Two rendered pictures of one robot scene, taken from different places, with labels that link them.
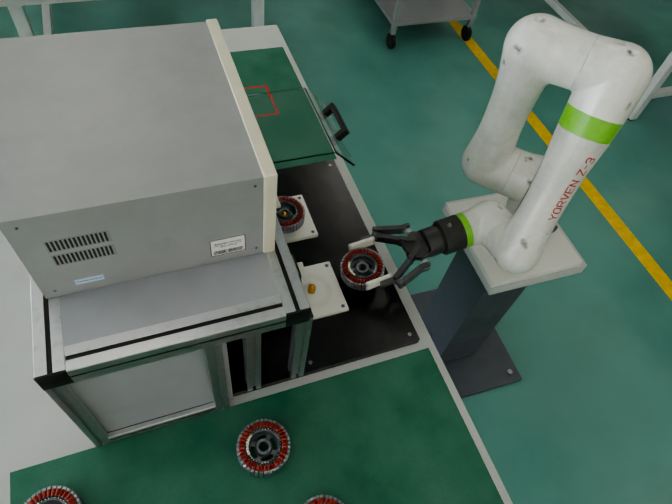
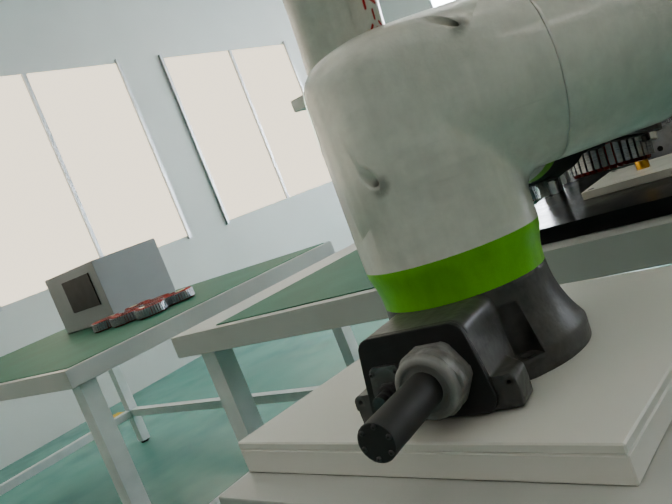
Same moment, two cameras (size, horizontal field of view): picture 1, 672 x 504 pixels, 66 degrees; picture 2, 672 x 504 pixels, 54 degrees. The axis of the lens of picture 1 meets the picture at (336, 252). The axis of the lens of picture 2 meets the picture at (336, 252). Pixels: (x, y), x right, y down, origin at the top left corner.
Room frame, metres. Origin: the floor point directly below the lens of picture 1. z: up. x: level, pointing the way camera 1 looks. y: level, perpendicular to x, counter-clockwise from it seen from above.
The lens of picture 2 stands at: (1.48, -0.74, 0.93)
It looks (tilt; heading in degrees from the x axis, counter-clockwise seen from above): 5 degrees down; 161
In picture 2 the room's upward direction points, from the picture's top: 21 degrees counter-clockwise
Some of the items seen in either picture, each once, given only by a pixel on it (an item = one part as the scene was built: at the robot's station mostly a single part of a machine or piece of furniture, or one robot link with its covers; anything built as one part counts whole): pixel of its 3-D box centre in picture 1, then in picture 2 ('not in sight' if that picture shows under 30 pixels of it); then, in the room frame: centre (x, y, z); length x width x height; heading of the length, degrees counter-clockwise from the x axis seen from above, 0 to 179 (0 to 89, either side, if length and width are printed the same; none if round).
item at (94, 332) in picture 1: (152, 197); not in sight; (0.64, 0.38, 1.09); 0.68 x 0.44 x 0.05; 29
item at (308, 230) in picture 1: (284, 220); not in sight; (0.90, 0.16, 0.78); 0.15 x 0.15 x 0.01; 29
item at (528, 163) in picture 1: (534, 191); (436, 152); (1.05, -0.50, 0.92); 0.16 x 0.13 x 0.19; 71
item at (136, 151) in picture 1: (139, 146); not in sight; (0.65, 0.39, 1.22); 0.44 x 0.39 x 0.20; 29
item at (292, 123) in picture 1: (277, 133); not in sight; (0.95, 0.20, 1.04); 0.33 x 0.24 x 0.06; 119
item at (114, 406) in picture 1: (151, 393); not in sight; (0.32, 0.29, 0.91); 0.28 x 0.03 x 0.32; 119
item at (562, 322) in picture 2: not in sight; (448, 347); (1.08, -0.56, 0.80); 0.26 x 0.15 x 0.06; 127
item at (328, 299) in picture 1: (311, 292); (644, 171); (0.69, 0.04, 0.78); 0.15 x 0.15 x 0.01; 29
